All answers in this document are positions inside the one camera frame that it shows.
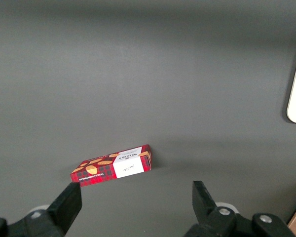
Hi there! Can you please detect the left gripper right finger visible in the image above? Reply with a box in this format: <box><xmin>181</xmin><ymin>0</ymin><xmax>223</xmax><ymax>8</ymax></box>
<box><xmin>185</xmin><ymin>181</ymin><xmax>296</xmax><ymax>237</ymax></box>

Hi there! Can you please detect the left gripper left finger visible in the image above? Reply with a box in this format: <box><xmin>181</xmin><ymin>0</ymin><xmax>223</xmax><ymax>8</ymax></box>
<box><xmin>0</xmin><ymin>182</ymin><xmax>82</xmax><ymax>237</ymax></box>

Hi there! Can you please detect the red tartan shortbread box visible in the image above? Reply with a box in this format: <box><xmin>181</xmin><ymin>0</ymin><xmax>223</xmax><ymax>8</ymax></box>
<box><xmin>69</xmin><ymin>144</ymin><xmax>152</xmax><ymax>188</ymax></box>

